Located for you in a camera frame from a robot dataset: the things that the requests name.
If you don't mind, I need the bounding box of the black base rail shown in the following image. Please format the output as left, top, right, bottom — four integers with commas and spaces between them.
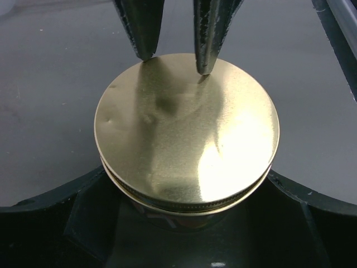
312, 1, 356, 99

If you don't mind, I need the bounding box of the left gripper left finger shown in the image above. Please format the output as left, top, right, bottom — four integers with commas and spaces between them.
1, 166, 121, 267

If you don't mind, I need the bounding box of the clear glass jar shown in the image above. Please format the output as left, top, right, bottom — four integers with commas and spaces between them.
111, 192, 252, 268

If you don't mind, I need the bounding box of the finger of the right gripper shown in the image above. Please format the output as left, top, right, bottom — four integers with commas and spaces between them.
113, 0, 164, 61
193, 0, 242, 75

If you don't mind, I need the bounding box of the round cream jar lid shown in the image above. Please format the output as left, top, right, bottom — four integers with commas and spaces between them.
94, 53, 280, 216

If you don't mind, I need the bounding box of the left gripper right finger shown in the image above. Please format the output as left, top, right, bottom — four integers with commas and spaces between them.
223, 171, 356, 267

